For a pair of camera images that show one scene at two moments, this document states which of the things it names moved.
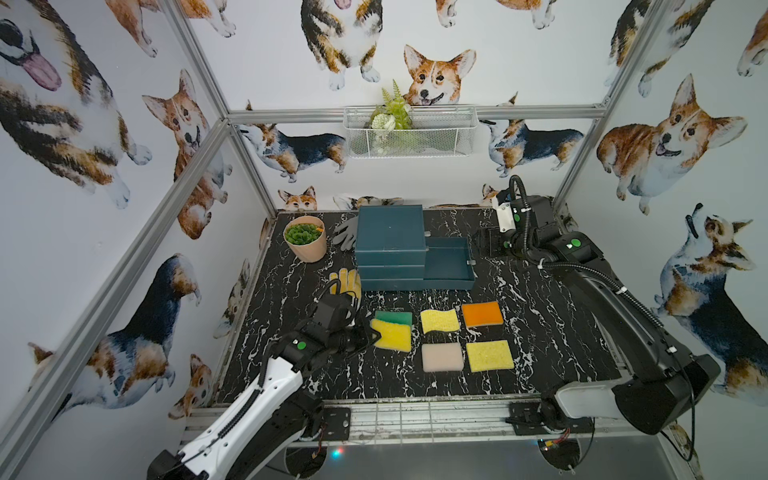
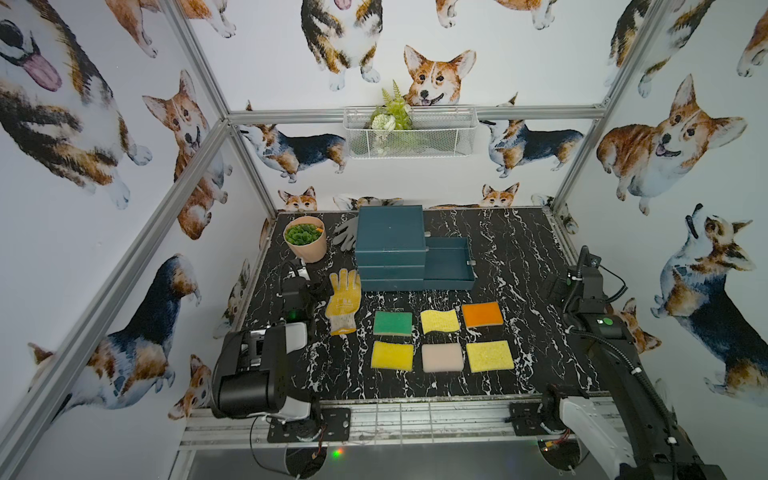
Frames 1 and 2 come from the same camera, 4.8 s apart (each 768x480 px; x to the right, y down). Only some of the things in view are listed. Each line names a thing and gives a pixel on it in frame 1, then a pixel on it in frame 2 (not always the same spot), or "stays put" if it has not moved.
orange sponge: x=482 y=314 stays put
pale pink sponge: x=442 y=357 stays put
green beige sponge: x=401 y=317 stays put
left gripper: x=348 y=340 -> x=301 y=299
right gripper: x=489 y=237 -> x=561 y=284
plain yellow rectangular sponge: x=489 y=356 stays put
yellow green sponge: x=435 y=320 stays put
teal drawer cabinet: x=391 y=248 stays put
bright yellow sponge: x=394 y=336 -> x=392 y=355
